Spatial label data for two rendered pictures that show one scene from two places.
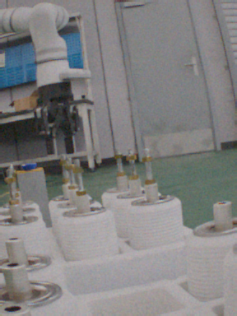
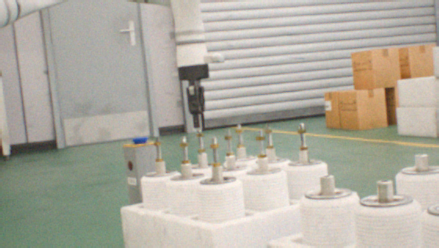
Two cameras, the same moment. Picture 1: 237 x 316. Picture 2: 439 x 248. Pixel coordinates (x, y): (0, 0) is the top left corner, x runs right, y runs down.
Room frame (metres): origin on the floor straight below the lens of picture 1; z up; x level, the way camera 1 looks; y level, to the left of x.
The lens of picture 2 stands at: (-0.37, 0.66, 0.44)
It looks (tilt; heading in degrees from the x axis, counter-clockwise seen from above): 3 degrees down; 337
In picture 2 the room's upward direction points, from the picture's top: 6 degrees counter-clockwise
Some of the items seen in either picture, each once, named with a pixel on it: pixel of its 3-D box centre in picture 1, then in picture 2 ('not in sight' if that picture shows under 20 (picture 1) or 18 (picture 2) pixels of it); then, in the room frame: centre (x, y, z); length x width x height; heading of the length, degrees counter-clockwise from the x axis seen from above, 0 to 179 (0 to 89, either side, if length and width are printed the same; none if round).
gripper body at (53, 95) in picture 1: (56, 102); (194, 82); (1.05, 0.12, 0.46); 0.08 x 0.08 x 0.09
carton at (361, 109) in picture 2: not in sight; (362, 108); (3.72, -2.29, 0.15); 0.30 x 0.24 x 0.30; 174
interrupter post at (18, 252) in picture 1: (16, 253); (327, 186); (0.48, 0.12, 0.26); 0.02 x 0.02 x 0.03
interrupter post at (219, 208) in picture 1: (223, 216); (422, 164); (0.53, -0.11, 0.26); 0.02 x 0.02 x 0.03
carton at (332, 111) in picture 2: not in sight; (346, 107); (4.03, -2.37, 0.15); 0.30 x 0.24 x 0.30; 84
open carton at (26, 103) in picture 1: (27, 102); not in sight; (5.57, 0.96, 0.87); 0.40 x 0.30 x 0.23; 71
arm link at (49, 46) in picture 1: (47, 32); (186, 11); (1.04, 0.12, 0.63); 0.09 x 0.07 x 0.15; 155
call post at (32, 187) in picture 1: (39, 231); (146, 204); (1.20, 0.22, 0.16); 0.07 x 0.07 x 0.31; 11
